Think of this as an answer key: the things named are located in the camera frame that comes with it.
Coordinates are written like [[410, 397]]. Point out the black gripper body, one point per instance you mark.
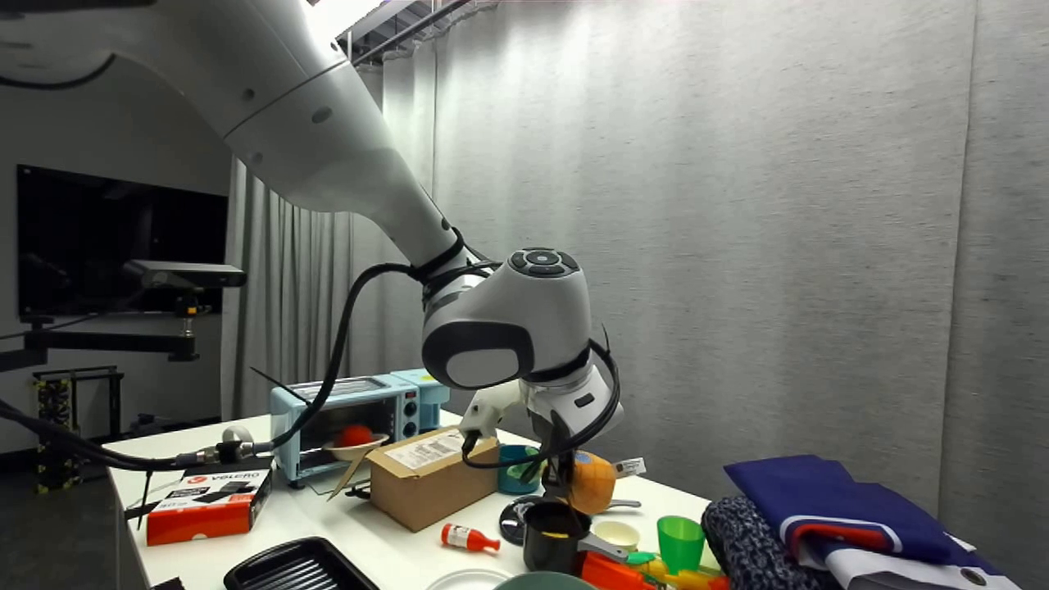
[[556, 447]]

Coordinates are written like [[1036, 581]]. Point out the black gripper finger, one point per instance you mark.
[[563, 479]]

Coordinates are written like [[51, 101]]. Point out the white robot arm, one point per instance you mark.
[[307, 101]]

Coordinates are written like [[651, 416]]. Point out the small cream bowl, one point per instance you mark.
[[614, 534]]

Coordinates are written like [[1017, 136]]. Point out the pale green bowl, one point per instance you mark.
[[541, 581]]

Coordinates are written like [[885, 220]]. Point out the orange toy block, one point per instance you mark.
[[610, 574]]

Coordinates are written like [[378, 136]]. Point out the brown cardboard box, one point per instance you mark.
[[432, 479]]

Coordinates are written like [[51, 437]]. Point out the green plastic cup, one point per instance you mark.
[[678, 542]]

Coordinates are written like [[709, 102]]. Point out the white plate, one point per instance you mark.
[[464, 579]]

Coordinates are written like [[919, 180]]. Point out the yellow toy pieces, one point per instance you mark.
[[684, 579]]

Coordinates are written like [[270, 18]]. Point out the light blue toaster oven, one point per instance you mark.
[[378, 410]]

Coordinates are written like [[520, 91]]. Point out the dark speckled cloth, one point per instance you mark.
[[750, 542]]

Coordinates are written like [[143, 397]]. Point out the red item by oven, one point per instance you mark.
[[356, 437]]

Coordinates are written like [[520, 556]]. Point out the blue folded cloth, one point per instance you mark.
[[831, 495]]

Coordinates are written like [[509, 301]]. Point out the black slatted tray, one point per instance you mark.
[[295, 569]]

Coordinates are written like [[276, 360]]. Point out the grey tape roll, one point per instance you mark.
[[233, 447]]

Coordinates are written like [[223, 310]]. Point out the red flat box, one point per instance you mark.
[[206, 513]]

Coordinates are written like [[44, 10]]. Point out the white folded cloth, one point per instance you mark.
[[906, 574]]

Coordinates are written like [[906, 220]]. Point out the dark metal rack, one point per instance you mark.
[[60, 427]]

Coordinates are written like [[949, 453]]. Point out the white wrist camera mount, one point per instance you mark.
[[488, 410]]

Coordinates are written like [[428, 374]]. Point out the camera on black boom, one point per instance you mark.
[[180, 271]]

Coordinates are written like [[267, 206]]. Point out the black wall monitor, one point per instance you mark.
[[99, 239]]

